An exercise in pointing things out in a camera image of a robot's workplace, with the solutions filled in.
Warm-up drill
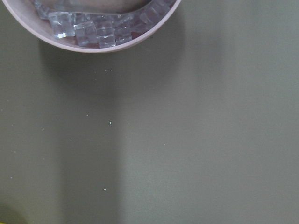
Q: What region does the clear ice cube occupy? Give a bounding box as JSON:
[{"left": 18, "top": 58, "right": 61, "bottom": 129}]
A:
[
  {"left": 96, "top": 28, "right": 116, "bottom": 48},
  {"left": 74, "top": 21, "right": 98, "bottom": 46},
  {"left": 48, "top": 12, "right": 75, "bottom": 39}
]

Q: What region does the metal scoop in bowl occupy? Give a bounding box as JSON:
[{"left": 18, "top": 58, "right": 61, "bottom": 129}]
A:
[{"left": 41, "top": 0, "right": 152, "bottom": 14}]

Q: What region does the pink bowl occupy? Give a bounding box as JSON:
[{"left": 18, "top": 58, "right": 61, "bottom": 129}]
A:
[{"left": 3, "top": 0, "right": 181, "bottom": 54}]

